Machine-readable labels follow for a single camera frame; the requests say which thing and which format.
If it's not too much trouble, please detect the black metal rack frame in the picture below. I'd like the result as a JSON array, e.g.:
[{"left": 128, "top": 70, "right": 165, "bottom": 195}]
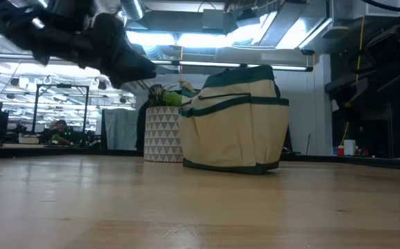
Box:
[{"left": 30, "top": 83, "right": 91, "bottom": 145}]

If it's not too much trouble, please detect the green artificial succulent plant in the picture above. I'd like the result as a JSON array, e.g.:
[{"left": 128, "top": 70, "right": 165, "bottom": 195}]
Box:
[{"left": 146, "top": 83, "right": 184, "bottom": 108}]

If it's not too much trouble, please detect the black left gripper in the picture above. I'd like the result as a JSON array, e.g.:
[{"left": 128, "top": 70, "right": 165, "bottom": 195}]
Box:
[{"left": 29, "top": 0, "right": 158, "bottom": 90}]

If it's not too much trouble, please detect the yellow extension cable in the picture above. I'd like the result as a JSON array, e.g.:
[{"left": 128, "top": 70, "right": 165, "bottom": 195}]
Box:
[{"left": 339, "top": 16, "right": 365, "bottom": 147}]

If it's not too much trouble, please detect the black aluminium table frame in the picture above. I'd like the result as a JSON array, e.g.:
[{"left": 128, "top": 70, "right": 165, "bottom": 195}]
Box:
[{"left": 0, "top": 143, "right": 400, "bottom": 172}]

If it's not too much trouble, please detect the grey fabric partition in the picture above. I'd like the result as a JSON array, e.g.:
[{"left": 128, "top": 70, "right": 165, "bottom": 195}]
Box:
[{"left": 100, "top": 108, "right": 142, "bottom": 151}]

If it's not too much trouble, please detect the white cylindrical container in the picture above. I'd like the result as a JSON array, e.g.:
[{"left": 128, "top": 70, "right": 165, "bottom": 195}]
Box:
[{"left": 343, "top": 138, "right": 357, "bottom": 157}]

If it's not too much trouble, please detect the white triangle patterned plant pot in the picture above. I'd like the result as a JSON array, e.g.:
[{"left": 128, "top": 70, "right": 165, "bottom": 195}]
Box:
[{"left": 143, "top": 105, "right": 184, "bottom": 164}]

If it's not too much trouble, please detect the beige green gardening bag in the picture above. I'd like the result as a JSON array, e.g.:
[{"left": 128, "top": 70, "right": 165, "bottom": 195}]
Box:
[{"left": 178, "top": 64, "right": 290, "bottom": 176}]

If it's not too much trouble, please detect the silver ventilation duct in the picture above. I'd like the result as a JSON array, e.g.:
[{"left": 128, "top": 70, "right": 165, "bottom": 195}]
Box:
[{"left": 117, "top": 0, "right": 146, "bottom": 21}]

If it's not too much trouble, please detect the person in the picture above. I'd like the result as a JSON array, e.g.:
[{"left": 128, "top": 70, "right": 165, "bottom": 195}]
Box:
[{"left": 45, "top": 119, "right": 73, "bottom": 146}]

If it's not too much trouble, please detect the long ceiling light fixture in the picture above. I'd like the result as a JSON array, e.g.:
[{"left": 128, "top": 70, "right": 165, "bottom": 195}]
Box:
[{"left": 150, "top": 58, "right": 314, "bottom": 73}]

